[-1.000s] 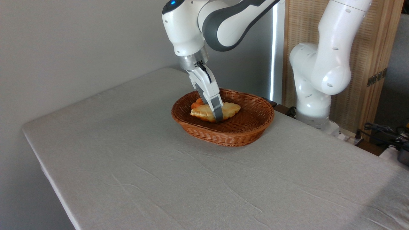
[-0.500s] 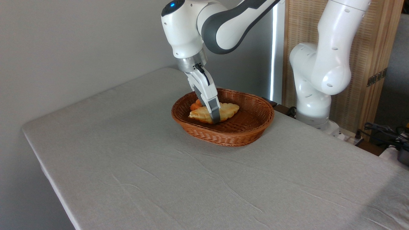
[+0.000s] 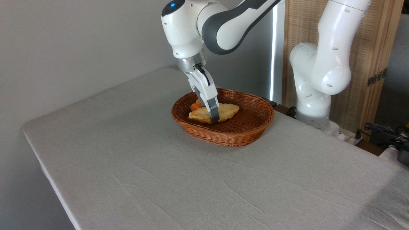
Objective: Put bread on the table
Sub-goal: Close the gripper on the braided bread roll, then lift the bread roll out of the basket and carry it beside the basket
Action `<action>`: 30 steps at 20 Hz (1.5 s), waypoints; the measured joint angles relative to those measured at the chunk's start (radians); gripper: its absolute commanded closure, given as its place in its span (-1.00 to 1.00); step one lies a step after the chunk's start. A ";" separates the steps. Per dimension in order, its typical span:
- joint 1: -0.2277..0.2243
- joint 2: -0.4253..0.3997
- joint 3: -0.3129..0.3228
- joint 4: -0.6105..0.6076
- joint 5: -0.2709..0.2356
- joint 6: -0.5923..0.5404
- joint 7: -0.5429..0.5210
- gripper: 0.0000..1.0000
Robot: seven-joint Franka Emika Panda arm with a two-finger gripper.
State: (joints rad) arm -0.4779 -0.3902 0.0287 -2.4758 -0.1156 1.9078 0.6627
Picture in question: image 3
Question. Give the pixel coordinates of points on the braided golden bread loaf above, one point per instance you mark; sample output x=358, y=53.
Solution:
x=228, y=110

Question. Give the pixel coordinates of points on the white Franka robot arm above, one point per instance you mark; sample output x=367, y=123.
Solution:
x=332, y=57

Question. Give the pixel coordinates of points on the white vertical pole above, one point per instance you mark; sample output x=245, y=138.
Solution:
x=277, y=48

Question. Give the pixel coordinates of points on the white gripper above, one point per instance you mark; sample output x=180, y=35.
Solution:
x=204, y=86

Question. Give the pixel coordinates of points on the white power strip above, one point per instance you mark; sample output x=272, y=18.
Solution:
x=348, y=137

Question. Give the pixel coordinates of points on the dark metal screen hinge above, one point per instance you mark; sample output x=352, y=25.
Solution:
x=377, y=77

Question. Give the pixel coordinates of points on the brown wicker basket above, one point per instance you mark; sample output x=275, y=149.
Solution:
x=243, y=134

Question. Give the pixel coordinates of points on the grey tablecloth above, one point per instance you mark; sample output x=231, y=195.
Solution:
x=159, y=175

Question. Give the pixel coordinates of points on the small orange muffin bread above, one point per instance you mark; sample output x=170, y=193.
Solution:
x=195, y=106

